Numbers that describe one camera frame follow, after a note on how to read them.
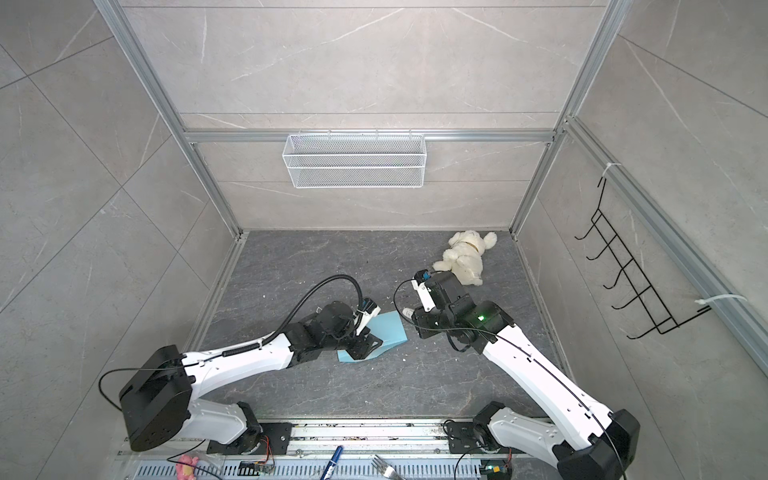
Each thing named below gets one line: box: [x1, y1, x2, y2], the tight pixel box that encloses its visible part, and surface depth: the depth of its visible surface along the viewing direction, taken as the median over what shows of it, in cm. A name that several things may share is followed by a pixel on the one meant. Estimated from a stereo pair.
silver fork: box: [371, 454, 404, 480], surface depth 70 cm
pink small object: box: [176, 454, 199, 478], surface depth 69 cm
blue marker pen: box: [320, 445, 344, 480], surface depth 70 cm
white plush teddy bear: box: [433, 230, 498, 286], surface depth 106 cm
